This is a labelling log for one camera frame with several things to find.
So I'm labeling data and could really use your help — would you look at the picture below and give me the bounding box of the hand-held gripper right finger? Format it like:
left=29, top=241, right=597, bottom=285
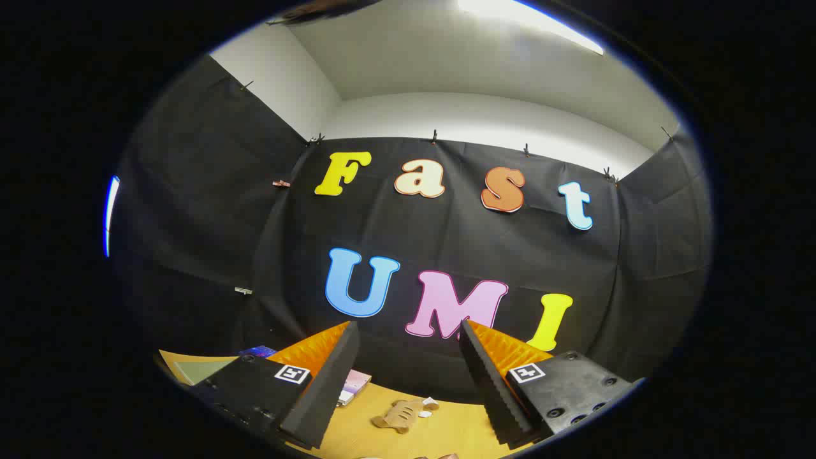
left=458, top=319, right=645, bottom=448

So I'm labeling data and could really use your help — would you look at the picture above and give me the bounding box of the pink cover book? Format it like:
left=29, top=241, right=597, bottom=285
left=338, top=370, right=372, bottom=407

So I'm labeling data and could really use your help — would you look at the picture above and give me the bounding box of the brown plush toy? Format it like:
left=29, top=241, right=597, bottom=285
left=372, top=397, right=441, bottom=435

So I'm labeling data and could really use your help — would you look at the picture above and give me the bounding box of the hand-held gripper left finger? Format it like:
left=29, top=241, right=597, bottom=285
left=191, top=321, right=361, bottom=450

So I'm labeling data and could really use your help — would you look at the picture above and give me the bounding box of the green fabric storage box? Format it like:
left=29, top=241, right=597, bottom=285
left=159, top=349, right=240, bottom=386

